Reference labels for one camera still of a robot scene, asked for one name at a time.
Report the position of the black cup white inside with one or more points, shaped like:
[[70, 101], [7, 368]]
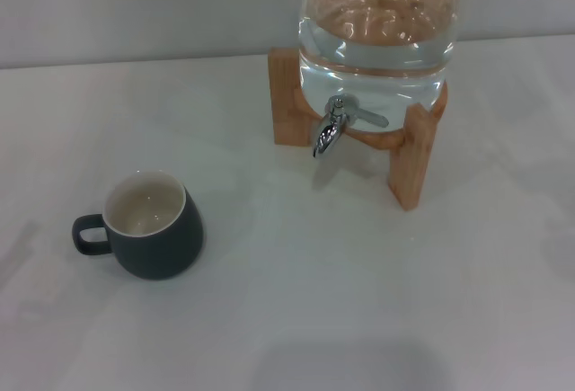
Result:
[[153, 251]]

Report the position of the chrome faucet tap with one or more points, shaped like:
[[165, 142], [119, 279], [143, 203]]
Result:
[[330, 132]]

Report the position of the wooden dispenser stand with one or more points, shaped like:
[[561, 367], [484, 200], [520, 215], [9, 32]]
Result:
[[283, 103]]

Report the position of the glass water dispenser jar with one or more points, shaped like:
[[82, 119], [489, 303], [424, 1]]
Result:
[[373, 58]]

